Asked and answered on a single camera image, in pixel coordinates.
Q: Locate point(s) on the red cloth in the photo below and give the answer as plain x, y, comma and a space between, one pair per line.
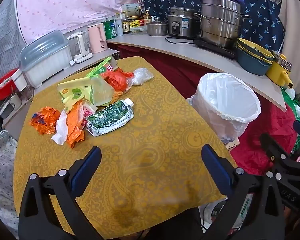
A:
180, 72

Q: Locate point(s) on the white dish box grey lid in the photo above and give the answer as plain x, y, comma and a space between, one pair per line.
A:
45, 57

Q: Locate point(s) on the pink dotted cloth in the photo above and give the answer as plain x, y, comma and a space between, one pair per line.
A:
77, 5

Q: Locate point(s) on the dark tea bottle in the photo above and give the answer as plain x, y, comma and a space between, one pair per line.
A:
126, 25

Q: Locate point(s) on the grey counter board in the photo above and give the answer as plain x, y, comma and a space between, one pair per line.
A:
180, 46

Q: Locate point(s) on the red-orange plastic bag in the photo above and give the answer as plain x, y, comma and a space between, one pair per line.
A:
116, 81

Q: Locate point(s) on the amber sauce bottle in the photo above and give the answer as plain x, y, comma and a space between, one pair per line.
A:
147, 18

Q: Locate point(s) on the stack of yellow-blue basins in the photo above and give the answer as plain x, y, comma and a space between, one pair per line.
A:
252, 60

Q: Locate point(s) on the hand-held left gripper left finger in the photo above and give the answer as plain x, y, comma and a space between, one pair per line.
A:
86, 170

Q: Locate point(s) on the steel rice cooker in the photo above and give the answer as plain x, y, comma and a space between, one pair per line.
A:
183, 22

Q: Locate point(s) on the green drink pouch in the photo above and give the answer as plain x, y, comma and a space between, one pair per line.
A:
110, 117

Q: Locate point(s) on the pink wrapper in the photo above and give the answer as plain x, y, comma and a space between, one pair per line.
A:
88, 108

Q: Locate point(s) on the yellow pot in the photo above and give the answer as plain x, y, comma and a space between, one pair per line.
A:
277, 71

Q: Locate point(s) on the white paper tissue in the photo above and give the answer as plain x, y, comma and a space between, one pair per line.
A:
61, 130

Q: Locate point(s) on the green plastic bag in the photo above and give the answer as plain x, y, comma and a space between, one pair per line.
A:
288, 105

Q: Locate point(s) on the yellow patterned tablecloth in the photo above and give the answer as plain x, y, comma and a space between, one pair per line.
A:
152, 142

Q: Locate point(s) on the green tin can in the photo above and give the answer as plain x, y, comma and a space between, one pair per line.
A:
110, 30

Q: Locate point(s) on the white power plug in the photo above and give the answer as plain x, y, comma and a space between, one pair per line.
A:
72, 62

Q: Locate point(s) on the floral fabric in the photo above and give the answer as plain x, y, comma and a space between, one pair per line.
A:
1, 175

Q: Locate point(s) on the waste bin with white liner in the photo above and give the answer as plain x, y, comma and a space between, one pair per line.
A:
215, 100

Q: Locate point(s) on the green carton box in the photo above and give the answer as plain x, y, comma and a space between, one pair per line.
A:
100, 68

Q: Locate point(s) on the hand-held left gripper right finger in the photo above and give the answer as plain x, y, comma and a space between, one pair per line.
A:
215, 167

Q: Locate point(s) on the yellow packet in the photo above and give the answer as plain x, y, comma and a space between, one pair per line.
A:
135, 24

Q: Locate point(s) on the dark sauce bottle red label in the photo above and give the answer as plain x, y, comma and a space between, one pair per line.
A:
140, 17

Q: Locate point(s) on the grey patterned curtain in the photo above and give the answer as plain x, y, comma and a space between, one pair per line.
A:
3, 42

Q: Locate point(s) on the beige curtain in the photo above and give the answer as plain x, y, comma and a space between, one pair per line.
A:
295, 30

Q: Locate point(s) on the black induction cooker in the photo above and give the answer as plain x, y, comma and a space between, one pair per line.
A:
215, 50

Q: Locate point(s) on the clear food container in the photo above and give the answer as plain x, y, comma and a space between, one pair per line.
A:
137, 30

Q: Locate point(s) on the orange crumpled bag blue print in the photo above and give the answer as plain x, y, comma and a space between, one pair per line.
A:
43, 121

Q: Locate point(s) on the navy printed cloth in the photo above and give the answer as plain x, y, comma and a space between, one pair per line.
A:
262, 17

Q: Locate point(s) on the pink electric kettle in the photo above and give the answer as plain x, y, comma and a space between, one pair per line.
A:
96, 38

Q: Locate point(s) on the yellow-green plastic bag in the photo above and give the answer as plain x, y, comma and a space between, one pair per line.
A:
90, 90

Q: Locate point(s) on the clear plastic bag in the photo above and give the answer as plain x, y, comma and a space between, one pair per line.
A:
142, 76

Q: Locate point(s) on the white pump bottle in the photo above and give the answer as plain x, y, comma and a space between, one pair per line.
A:
153, 20

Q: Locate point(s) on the clear storage containers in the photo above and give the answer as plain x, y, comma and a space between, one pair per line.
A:
13, 103

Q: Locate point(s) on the plain orange plastic bag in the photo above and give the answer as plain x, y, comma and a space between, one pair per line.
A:
75, 127

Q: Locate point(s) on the large steel steamer pot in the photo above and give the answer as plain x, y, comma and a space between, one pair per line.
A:
220, 25

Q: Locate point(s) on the white cup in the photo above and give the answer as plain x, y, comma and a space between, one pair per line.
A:
20, 80

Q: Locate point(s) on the white and green box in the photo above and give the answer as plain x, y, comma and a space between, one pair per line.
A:
130, 10

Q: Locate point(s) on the small steel pot with lid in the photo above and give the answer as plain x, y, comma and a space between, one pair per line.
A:
156, 28

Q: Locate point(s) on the white electric kettle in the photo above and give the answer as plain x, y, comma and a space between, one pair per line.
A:
78, 45

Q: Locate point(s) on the white printed plastic bag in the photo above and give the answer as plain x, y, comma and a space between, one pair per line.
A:
215, 212

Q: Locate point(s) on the red basket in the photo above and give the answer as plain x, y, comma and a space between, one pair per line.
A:
2, 90

